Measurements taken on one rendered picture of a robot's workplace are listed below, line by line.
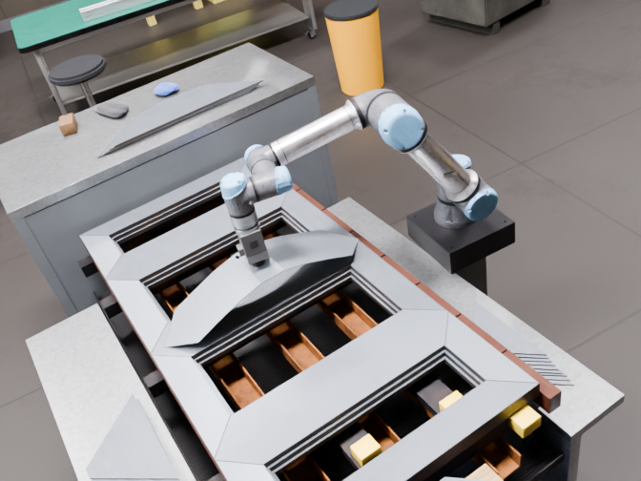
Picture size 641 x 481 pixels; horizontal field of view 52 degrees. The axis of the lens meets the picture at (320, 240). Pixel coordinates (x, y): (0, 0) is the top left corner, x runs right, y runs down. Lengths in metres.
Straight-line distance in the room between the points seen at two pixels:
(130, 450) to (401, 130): 1.13
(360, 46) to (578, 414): 3.39
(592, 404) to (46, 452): 2.22
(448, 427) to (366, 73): 3.56
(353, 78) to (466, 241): 2.82
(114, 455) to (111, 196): 1.09
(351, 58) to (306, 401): 3.41
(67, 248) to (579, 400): 1.86
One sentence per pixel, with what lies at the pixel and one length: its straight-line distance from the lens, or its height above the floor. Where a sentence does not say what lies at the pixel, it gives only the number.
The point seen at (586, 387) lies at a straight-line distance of 1.97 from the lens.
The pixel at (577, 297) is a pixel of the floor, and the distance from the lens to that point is 3.18.
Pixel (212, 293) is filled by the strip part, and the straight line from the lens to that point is 2.01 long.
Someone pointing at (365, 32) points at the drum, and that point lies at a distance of 4.76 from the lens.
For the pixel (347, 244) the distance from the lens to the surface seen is 2.13.
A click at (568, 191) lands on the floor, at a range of 3.80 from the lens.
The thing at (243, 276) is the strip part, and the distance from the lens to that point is 1.98.
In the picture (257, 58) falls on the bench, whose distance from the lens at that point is 3.15.
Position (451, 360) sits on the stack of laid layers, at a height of 0.84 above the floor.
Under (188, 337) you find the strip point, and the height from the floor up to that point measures 0.89.
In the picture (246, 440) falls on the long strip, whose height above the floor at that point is 0.86.
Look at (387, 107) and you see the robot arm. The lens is 1.87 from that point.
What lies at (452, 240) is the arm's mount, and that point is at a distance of 2.26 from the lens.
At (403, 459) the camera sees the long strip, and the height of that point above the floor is 0.86.
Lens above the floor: 2.22
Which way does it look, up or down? 38 degrees down
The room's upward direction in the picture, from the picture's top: 13 degrees counter-clockwise
